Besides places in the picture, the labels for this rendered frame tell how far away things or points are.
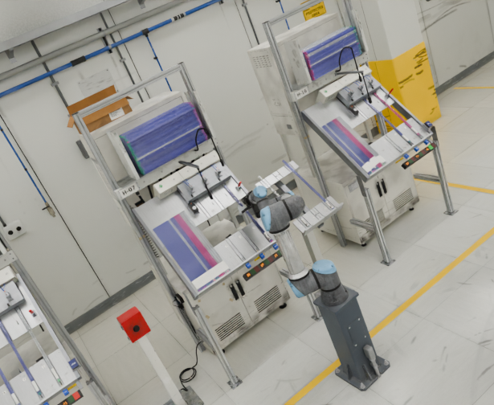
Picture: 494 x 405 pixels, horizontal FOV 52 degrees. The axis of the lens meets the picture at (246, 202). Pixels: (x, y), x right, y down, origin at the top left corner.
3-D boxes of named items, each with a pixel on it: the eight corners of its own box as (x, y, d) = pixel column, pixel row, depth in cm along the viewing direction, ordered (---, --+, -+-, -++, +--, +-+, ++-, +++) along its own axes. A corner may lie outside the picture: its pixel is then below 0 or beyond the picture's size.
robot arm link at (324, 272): (344, 284, 267) (336, 263, 261) (320, 294, 266) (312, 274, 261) (336, 273, 278) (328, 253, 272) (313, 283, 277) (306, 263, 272)
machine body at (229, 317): (293, 304, 377) (264, 236, 353) (218, 362, 352) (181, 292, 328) (250, 278, 432) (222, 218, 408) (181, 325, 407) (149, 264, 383)
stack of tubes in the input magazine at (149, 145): (209, 139, 333) (193, 101, 323) (143, 175, 315) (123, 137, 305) (201, 137, 344) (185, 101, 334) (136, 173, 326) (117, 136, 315)
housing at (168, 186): (220, 169, 350) (221, 157, 337) (161, 204, 332) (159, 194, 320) (214, 161, 352) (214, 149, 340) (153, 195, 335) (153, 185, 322)
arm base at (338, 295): (354, 293, 272) (349, 279, 269) (335, 309, 266) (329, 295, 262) (335, 285, 285) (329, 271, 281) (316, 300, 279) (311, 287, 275)
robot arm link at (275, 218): (323, 292, 265) (287, 202, 249) (297, 304, 265) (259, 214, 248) (316, 283, 277) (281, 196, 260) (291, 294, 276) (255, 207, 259)
